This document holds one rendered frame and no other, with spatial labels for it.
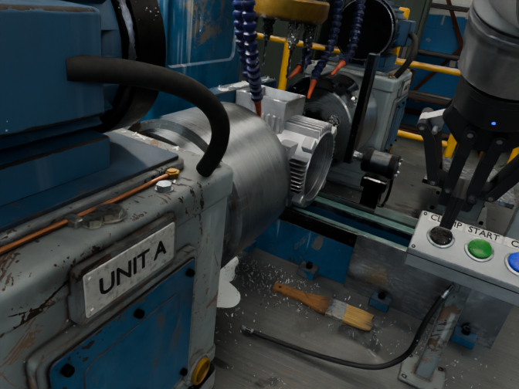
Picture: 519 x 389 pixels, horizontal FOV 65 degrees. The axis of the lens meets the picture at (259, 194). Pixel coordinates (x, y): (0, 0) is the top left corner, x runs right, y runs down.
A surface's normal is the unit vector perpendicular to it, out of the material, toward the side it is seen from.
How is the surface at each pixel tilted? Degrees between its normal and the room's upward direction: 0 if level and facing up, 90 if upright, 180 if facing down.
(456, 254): 32
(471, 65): 112
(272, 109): 90
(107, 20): 67
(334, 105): 90
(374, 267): 90
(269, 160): 58
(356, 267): 90
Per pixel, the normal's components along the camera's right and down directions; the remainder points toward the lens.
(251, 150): 0.69, -0.43
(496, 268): -0.15, -0.57
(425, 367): -0.48, 0.33
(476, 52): -0.91, 0.39
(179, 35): 0.87, 0.32
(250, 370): 0.13, -0.89
